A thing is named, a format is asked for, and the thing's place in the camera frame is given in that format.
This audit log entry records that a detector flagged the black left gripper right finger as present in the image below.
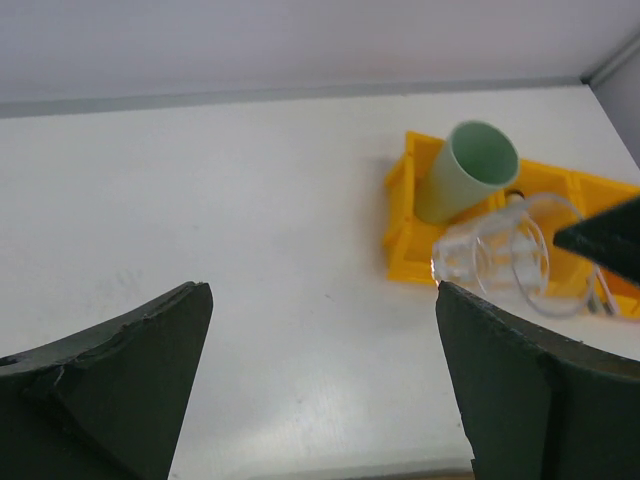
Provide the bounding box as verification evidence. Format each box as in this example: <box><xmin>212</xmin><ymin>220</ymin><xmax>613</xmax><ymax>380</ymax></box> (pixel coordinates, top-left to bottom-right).
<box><xmin>436</xmin><ymin>282</ymin><xmax>639</xmax><ymax>479</ymax></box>

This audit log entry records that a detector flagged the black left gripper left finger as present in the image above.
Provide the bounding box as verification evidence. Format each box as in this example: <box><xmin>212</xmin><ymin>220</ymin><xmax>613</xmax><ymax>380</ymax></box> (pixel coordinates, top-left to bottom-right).
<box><xmin>1</xmin><ymin>282</ymin><xmax>213</xmax><ymax>479</ymax></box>

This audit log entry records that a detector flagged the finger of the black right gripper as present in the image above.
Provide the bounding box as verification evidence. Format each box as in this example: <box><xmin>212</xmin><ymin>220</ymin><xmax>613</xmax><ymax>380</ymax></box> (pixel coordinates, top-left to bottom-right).
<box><xmin>553</xmin><ymin>196</ymin><xmax>640</xmax><ymax>287</ymax></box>

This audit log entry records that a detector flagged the clear glass tumbler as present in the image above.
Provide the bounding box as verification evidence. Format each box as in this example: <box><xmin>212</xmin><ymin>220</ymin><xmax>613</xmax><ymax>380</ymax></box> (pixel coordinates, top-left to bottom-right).
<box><xmin>431</xmin><ymin>210</ymin><xmax>596</xmax><ymax>318</ymax></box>

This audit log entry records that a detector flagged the green plastic cup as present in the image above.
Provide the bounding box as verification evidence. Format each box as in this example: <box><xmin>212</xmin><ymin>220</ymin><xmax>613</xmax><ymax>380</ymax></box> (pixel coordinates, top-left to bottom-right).
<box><xmin>414</xmin><ymin>120</ymin><xmax>521</xmax><ymax>224</ymax></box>

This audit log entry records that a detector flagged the yellow bin right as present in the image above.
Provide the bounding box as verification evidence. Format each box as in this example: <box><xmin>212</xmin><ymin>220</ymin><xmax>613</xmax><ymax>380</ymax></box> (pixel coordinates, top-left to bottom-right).
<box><xmin>554</xmin><ymin>173</ymin><xmax>639</xmax><ymax>320</ymax></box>

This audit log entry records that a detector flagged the yellow bin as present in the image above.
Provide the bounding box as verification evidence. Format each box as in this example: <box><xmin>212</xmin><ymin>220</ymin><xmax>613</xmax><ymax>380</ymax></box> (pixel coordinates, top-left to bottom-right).
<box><xmin>495</xmin><ymin>160</ymin><xmax>595</xmax><ymax>306</ymax></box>
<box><xmin>554</xmin><ymin>173</ymin><xmax>639</xmax><ymax>320</ymax></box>
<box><xmin>383</xmin><ymin>130</ymin><xmax>496</xmax><ymax>286</ymax></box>

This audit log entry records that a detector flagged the yellow bin middle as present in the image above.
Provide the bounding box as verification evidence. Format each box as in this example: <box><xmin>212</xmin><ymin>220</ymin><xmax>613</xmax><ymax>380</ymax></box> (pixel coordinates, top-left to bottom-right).
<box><xmin>495</xmin><ymin>160</ymin><xmax>595</xmax><ymax>306</ymax></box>

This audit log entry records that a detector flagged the yellow bin left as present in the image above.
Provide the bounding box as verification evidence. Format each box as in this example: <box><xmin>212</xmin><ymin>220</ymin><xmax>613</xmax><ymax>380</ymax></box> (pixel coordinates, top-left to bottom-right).
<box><xmin>383</xmin><ymin>130</ymin><xmax>496</xmax><ymax>286</ymax></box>

